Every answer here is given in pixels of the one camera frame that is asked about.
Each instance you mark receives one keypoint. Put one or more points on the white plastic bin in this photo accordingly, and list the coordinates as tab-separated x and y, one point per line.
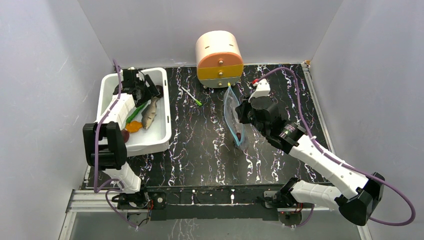
145	141

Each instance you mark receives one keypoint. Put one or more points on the clear zip top bag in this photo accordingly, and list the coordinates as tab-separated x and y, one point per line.
231	118

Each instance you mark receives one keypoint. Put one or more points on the round orange drawer cabinet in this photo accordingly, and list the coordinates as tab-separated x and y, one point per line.
219	62

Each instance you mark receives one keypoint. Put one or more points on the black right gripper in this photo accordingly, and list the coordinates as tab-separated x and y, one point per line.
242	112

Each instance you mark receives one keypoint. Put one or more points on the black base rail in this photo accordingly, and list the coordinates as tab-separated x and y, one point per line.
246	201

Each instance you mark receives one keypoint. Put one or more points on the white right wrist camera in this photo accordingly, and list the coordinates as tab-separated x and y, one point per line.
262	88

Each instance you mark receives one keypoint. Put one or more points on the orange toy food piece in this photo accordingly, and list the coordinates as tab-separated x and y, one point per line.
133	126

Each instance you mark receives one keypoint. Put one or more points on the grey toy fish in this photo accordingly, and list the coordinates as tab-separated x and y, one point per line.
149	113

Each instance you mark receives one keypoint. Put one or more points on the green toy chili pepper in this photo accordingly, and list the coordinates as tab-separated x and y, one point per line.
135	113

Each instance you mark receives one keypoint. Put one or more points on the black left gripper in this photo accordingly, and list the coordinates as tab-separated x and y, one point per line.
151	92

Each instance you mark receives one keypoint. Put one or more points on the green white pen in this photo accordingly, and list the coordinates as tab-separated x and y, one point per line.
192	97

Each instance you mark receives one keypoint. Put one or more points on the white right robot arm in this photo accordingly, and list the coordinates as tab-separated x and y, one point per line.
353	194

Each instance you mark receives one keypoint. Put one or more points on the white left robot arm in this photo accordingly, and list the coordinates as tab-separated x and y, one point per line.
105	141

